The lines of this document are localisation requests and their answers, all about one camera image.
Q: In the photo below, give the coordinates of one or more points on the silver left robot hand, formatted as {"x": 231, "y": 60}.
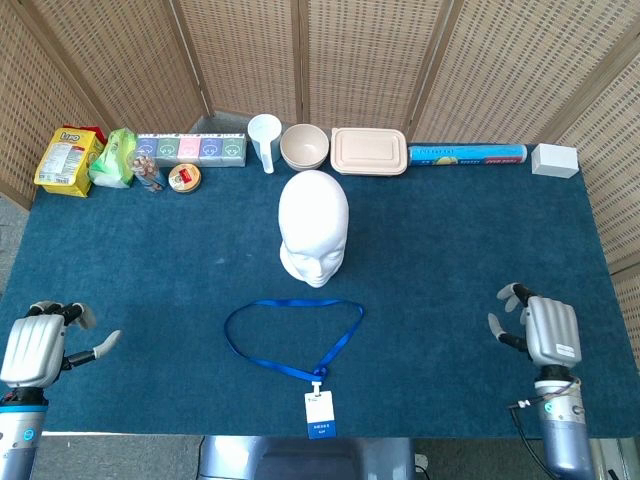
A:
{"x": 32, "y": 345}

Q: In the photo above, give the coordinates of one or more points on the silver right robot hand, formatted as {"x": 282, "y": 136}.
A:
{"x": 552, "y": 330}

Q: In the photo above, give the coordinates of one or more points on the white and blue ID badge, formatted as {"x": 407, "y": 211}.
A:
{"x": 320, "y": 410}

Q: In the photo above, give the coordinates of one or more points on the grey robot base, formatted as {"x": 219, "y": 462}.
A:
{"x": 300, "y": 460}

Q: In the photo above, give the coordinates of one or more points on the white mannequin head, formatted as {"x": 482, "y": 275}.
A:
{"x": 313, "y": 215}

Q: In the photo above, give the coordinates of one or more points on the dark blue table mat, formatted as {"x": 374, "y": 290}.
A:
{"x": 150, "y": 250}

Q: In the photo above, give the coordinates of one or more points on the small white box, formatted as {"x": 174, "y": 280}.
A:
{"x": 555, "y": 160}

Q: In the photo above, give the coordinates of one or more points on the yellow snack bag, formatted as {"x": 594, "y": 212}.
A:
{"x": 62, "y": 160}

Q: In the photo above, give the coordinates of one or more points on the blue cling film box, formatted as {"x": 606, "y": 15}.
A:
{"x": 465, "y": 155}

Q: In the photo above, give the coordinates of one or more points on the green snack bag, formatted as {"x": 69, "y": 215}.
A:
{"x": 112, "y": 160}

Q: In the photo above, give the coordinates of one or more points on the round yellow tin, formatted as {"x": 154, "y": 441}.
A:
{"x": 184, "y": 178}

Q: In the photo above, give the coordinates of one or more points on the multicolour tissue pack row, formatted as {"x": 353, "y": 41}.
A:
{"x": 190, "y": 149}

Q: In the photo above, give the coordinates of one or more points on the beige lidded lunch box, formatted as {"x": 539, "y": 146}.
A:
{"x": 367, "y": 150}

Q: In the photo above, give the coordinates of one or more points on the beige bowl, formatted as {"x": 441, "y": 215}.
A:
{"x": 304, "y": 145}

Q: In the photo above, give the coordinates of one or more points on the white measuring scoop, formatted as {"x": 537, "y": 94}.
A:
{"x": 265, "y": 132}

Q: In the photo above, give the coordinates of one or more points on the woven wooden folding screen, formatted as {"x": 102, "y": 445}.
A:
{"x": 360, "y": 60}

